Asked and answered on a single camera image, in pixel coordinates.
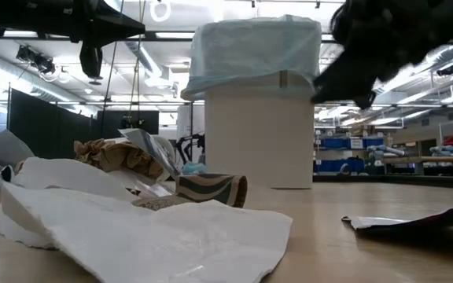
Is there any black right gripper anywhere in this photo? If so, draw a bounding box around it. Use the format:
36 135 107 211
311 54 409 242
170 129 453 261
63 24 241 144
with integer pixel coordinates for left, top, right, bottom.
312 0 453 111

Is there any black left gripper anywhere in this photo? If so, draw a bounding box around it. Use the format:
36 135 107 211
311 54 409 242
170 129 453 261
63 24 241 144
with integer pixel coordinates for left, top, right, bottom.
64 0 147 46

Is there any white plastic trash bin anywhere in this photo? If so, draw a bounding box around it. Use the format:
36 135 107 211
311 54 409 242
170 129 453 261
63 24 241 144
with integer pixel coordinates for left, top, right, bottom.
204 70 316 190

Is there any blue plastic trash bag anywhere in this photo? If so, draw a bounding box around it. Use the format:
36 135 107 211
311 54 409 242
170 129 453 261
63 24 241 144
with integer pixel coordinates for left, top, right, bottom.
180 14 323 102

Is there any black red snack wrapper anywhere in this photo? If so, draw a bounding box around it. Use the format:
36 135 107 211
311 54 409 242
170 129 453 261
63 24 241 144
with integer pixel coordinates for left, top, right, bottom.
118 127 182 182

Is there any brown paper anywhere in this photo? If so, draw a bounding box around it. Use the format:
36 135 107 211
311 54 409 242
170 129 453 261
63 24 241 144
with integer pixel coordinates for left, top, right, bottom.
73 138 165 181

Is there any black red white wrapper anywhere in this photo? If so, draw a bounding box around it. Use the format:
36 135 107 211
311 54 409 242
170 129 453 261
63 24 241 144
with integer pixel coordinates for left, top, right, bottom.
341 207 453 238

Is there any white napkin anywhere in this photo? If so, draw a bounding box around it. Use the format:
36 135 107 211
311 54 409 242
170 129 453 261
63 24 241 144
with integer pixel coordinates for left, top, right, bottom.
0 156 294 283

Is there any shelf with blue bins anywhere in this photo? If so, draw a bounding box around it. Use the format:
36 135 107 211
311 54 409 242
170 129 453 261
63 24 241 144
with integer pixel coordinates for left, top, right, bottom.
315 135 387 175

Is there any grey blue roll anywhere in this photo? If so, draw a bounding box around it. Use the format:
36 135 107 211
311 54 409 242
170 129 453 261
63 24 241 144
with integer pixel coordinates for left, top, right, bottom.
429 145 453 157
366 144 407 158

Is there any small black partition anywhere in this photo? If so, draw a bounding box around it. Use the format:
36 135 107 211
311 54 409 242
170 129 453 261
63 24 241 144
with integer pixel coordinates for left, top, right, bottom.
96 110 160 138

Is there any wooden work table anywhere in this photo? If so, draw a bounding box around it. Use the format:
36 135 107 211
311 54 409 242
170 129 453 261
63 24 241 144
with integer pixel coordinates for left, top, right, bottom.
381 156 453 177

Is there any large black partition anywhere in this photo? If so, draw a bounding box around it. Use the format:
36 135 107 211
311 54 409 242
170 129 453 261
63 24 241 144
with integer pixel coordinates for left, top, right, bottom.
8 88 94 160

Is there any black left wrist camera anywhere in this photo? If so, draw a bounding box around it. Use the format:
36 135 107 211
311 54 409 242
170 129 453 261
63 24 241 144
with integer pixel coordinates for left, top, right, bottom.
79 41 104 79

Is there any silver air duct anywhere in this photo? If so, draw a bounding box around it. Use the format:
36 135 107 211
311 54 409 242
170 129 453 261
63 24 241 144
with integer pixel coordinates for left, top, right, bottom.
0 43 98 117
371 45 453 104

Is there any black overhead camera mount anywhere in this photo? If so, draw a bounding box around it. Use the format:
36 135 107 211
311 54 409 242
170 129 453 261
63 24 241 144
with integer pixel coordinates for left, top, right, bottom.
16 45 57 75

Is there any black aluminium table frame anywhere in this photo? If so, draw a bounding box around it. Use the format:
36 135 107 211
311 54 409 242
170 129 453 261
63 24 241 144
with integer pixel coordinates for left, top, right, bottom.
312 174 453 190

